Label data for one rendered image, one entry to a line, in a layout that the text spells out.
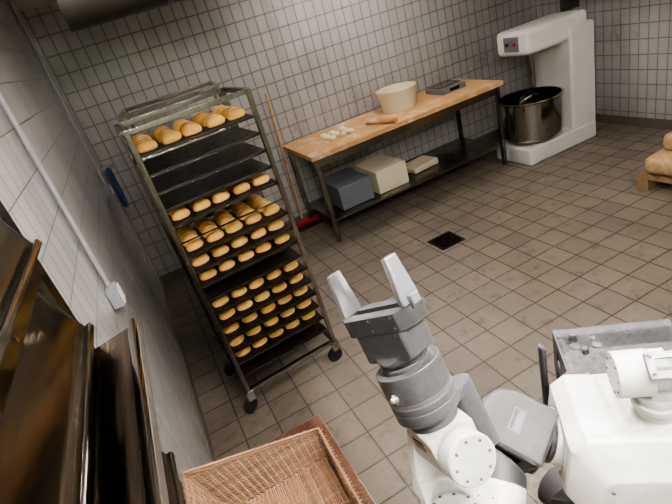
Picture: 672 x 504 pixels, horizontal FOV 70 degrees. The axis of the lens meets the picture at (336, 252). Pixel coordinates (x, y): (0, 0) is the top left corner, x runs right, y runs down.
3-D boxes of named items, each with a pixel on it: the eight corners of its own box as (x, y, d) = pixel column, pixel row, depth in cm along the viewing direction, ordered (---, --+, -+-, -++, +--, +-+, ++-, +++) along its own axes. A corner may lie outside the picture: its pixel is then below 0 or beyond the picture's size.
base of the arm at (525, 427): (458, 470, 85) (461, 405, 91) (532, 484, 84) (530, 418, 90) (480, 456, 72) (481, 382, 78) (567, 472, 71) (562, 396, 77)
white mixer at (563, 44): (534, 169, 496) (523, 34, 437) (490, 159, 552) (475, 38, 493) (603, 135, 523) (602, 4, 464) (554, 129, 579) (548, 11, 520)
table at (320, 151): (337, 245, 465) (310, 157, 424) (307, 222, 533) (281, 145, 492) (511, 163, 524) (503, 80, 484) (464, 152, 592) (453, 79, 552)
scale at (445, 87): (443, 95, 494) (442, 88, 491) (425, 94, 521) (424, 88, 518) (466, 86, 502) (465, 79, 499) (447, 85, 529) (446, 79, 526)
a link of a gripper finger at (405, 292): (393, 251, 57) (415, 297, 58) (377, 262, 55) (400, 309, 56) (402, 248, 56) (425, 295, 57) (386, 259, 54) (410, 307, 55)
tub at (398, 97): (393, 116, 475) (388, 95, 465) (372, 113, 511) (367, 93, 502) (428, 102, 486) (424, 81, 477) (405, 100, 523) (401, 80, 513)
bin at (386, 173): (380, 195, 484) (375, 173, 473) (357, 185, 526) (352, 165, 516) (409, 181, 495) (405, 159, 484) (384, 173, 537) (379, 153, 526)
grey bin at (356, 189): (344, 211, 473) (337, 189, 462) (324, 199, 516) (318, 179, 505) (375, 197, 483) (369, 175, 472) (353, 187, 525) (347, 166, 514)
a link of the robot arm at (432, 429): (378, 399, 65) (414, 470, 66) (414, 422, 54) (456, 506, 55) (444, 356, 68) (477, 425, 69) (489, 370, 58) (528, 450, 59)
